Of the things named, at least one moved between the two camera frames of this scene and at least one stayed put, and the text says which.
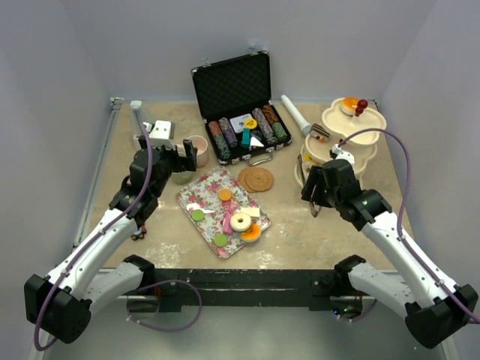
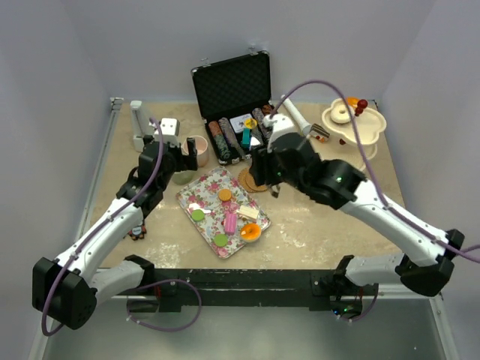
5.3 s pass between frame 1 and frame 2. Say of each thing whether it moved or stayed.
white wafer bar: stayed
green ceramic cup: stayed
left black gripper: stayed
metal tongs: moved
